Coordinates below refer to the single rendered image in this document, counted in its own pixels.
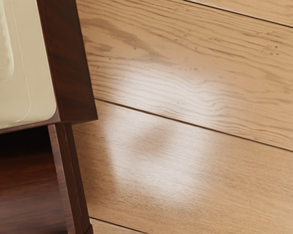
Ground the dark wooden cabinet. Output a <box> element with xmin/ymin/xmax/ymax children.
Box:
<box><xmin>0</xmin><ymin>0</ymin><xmax>99</xmax><ymax>137</ymax></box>

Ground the cream box with lid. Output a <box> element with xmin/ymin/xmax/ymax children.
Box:
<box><xmin>0</xmin><ymin>0</ymin><xmax>57</xmax><ymax>132</ymax></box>

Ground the dark wooden cabinet drawer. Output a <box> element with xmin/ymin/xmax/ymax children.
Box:
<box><xmin>0</xmin><ymin>123</ymin><xmax>94</xmax><ymax>234</ymax></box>

